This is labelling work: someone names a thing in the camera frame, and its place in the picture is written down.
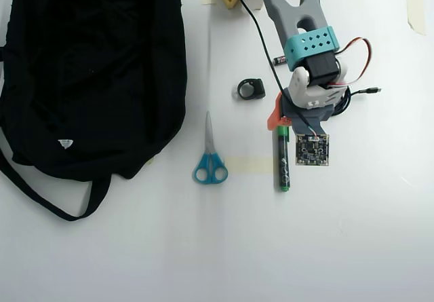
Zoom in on black ring clamp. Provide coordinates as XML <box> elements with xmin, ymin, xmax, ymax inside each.
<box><xmin>236</xmin><ymin>78</ymin><xmax>267</xmax><ymax>102</ymax></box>

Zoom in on white and slate gripper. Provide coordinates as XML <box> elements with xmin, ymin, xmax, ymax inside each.
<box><xmin>266</xmin><ymin>67</ymin><xmax>349</xmax><ymax>136</ymax></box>

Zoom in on black fabric bag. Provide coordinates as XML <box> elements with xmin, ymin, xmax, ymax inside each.
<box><xmin>0</xmin><ymin>0</ymin><xmax>189</xmax><ymax>223</ymax></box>

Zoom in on bare camera circuit board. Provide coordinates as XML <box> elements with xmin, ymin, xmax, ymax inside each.
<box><xmin>295</xmin><ymin>133</ymin><xmax>331</xmax><ymax>168</ymax></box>

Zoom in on black braided USB cable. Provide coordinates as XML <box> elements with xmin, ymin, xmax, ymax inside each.
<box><xmin>330</xmin><ymin>86</ymin><xmax>382</xmax><ymax>117</ymax></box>

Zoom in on blue-handled scissors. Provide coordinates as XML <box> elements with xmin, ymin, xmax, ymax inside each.
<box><xmin>193</xmin><ymin>110</ymin><xmax>229</xmax><ymax>185</ymax></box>

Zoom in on red white black servo wires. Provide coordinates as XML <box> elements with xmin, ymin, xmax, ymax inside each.
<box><xmin>326</xmin><ymin>37</ymin><xmax>374</xmax><ymax>90</ymax></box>

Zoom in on green marker with black label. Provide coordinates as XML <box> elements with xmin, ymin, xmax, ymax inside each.
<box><xmin>273</xmin><ymin>125</ymin><xmax>292</xmax><ymax>193</ymax></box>

